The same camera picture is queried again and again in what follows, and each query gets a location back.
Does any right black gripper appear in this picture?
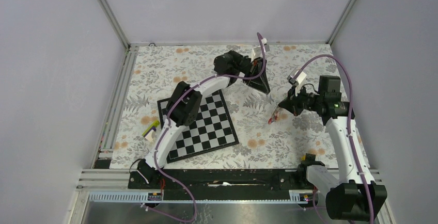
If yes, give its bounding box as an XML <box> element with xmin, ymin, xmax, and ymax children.
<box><xmin>278</xmin><ymin>83</ymin><xmax>324</xmax><ymax>117</ymax></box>

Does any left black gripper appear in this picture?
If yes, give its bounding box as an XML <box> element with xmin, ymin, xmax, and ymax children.
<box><xmin>227</xmin><ymin>50</ymin><xmax>270</xmax><ymax>94</ymax></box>

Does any keyring chain with red tag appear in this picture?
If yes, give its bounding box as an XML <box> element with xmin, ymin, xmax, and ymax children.
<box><xmin>267</xmin><ymin>104</ymin><xmax>283</xmax><ymax>125</ymax></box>

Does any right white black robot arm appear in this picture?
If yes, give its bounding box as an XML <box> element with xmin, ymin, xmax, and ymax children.
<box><xmin>278</xmin><ymin>73</ymin><xmax>387</xmax><ymax>223</ymax></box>

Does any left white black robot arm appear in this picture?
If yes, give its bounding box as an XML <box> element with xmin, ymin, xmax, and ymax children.
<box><xmin>137</xmin><ymin>45</ymin><xmax>271</xmax><ymax>188</ymax></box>

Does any black white chessboard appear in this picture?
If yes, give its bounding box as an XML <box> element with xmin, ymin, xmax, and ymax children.
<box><xmin>166</xmin><ymin>90</ymin><xmax>239</xmax><ymax>163</ymax></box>

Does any floral patterned table mat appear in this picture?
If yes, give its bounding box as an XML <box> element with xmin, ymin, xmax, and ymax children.
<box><xmin>110</xmin><ymin>44</ymin><xmax>339</xmax><ymax>169</ymax></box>

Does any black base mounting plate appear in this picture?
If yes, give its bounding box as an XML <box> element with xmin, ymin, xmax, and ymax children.
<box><xmin>128</xmin><ymin>169</ymin><xmax>315</xmax><ymax>201</ymax></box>

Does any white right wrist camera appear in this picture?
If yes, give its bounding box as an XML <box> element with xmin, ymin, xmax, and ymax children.
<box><xmin>287</xmin><ymin>68</ymin><xmax>307</xmax><ymax>88</ymax></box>

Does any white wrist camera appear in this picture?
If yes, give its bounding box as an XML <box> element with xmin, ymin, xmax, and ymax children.
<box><xmin>251</xmin><ymin>44</ymin><xmax>270</xmax><ymax>61</ymax></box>
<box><xmin>287</xmin><ymin>68</ymin><xmax>307</xmax><ymax>88</ymax></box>

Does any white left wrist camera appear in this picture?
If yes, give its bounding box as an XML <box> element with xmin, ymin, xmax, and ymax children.
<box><xmin>251</xmin><ymin>44</ymin><xmax>270</xmax><ymax>61</ymax></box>

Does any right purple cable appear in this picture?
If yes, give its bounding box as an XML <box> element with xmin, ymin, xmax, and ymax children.
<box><xmin>298</xmin><ymin>54</ymin><xmax>376</xmax><ymax>224</ymax></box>

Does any purple cable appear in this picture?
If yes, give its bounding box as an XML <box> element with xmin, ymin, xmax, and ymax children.
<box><xmin>298</xmin><ymin>54</ymin><xmax>376</xmax><ymax>224</ymax></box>
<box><xmin>152</xmin><ymin>33</ymin><xmax>268</xmax><ymax>223</ymax></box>

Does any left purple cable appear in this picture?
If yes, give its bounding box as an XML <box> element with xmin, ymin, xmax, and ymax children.
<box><xmin>152</xmin><ymin>33</ymin><xmax>268</xmax><ymax>223</ymax></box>

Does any grey slotted cable duct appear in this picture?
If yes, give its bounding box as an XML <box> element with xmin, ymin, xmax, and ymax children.
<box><xmin>89</xmin><ymin>190</ymin><xmax>309</xmax><ymax>204</ymax></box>

